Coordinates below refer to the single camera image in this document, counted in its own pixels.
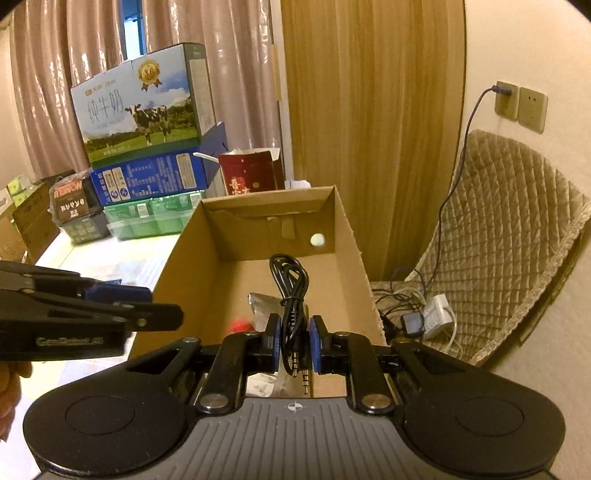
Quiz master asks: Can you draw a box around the small red packet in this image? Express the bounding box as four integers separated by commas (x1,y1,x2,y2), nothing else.
229,317,256,334

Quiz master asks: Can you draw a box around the silver foil bag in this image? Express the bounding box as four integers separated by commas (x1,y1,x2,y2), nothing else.
249,292,290,331

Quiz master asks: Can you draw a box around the black audio cable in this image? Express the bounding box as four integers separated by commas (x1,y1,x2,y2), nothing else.
268,253,312,396

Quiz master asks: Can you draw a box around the person's left hand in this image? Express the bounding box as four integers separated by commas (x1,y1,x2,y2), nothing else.
0,361,33,441

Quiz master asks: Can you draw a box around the checked tablecloth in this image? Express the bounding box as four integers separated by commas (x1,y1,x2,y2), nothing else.
1,233,179,478

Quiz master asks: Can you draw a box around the brown cardboard boxes stack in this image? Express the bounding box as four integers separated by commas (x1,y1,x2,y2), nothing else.
0,183,59,265

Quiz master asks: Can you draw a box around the dark noodle carton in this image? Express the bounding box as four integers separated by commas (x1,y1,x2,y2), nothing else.
49,169,111,245

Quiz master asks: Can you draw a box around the white power adapter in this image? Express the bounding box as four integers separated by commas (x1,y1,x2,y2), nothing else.
423,293,455,340

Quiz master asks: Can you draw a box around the open cardboard box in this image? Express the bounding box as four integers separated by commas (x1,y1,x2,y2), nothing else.
128,185,388,398

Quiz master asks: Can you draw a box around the green wrapped carton pack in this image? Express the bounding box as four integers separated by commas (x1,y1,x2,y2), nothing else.
103,190,205,240

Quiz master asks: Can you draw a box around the blue milk carton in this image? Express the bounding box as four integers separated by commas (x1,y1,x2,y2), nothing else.
89,122,228,206

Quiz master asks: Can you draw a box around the cow picture milk carton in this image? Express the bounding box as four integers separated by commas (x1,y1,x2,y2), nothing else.
71,43,217,167

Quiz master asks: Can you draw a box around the quilted chair cushion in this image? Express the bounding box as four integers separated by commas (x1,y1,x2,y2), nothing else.
374,130,590,366

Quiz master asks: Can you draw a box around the beige curtain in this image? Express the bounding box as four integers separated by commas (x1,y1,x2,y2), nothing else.
1,1,281,179

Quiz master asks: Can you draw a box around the black power cord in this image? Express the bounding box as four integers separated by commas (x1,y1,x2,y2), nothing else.
373,85,514,333

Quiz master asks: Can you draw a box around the wall socket pair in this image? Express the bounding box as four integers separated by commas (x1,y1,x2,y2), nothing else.
493,81,548,134

